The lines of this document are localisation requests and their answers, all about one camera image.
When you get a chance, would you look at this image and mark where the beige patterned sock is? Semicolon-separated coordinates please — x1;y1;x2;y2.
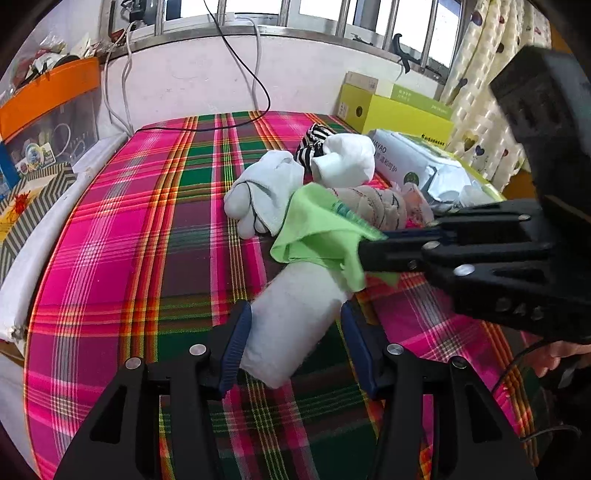
330;185;409;232

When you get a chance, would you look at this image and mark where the black window handle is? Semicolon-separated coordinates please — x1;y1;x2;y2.
392;33;413;75

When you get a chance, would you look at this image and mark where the white towel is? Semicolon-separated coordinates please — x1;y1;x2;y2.
240;262;348;388

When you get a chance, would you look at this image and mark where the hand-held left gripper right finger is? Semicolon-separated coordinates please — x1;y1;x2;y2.
341;301;539;480

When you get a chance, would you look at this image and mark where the cream checked curtain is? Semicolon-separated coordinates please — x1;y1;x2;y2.
441;0;552;190

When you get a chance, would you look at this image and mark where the black and white striped sock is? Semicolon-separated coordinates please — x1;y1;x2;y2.
294;122;342;174

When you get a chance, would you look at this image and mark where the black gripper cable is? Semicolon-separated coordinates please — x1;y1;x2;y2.
489;339;583;444

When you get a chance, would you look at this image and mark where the thick white cable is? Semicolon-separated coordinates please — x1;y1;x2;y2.
238;16;264;112

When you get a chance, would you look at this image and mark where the pink plaid blanket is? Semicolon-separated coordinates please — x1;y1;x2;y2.
25;111;555;480

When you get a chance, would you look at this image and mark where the pink patterned cloth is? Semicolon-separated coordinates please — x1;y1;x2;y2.
399;182;435;229

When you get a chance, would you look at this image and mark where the metal window grille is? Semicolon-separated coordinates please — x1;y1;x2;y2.
106;0;462;79

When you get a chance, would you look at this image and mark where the person's right hand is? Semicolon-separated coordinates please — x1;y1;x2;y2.
536;342;591;378

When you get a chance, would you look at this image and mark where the pile of small clutter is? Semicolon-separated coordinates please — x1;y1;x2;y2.
14;30;116;79

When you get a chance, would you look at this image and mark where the white sock pair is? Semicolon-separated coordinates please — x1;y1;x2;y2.
224;150;305;238

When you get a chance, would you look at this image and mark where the large yellow-green box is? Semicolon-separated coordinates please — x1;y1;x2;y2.
336;82;455;137

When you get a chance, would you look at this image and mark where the black charger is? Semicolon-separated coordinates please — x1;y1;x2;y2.
120;0;158;21

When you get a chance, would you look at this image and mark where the clear bin with orange lid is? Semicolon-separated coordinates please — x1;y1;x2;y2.
0;58;102;171

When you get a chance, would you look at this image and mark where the striped patterned box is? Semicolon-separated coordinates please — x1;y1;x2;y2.
0;164;79;282

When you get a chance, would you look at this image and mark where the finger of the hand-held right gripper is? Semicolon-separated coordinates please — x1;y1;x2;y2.
383;199;555;245
358;240;555;287

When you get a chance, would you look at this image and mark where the wet wipes pack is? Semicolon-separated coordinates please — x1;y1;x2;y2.
367;128;469;204

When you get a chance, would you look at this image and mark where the green and cream box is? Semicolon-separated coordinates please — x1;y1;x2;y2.
344;71;455;116

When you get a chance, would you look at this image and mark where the green cloth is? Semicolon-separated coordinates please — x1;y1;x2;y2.
269;183;400;294

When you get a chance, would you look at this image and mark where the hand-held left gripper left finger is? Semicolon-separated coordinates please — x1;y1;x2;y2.
53;300;254;480

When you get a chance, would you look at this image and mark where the person's right forearm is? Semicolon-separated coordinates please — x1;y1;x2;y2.
540;362;591;462

